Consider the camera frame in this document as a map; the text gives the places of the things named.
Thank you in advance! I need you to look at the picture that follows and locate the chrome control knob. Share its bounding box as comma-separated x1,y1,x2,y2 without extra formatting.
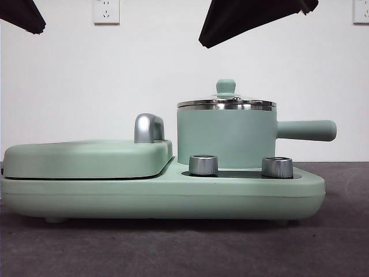
189,155,219,176
261,156,295,178

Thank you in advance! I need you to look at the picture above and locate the white wall socket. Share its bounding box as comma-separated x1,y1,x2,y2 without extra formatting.
352,0,369,25
93,0,121,25

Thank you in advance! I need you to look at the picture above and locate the mint green griddle cover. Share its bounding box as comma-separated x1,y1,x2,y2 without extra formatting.
2,138,174,178

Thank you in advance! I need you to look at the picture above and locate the glass pot lid green knob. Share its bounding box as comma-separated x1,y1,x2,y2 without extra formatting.
176,78,278,109

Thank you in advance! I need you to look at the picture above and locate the chrome griddle cover handle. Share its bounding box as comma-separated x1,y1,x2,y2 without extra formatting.
134,113,166,144

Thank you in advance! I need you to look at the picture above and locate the mint green breakfast machine base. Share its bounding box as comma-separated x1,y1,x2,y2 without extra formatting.
0,155,327,224

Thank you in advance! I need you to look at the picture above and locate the mint green handled pot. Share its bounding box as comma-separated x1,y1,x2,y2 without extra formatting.
176,104,338,170

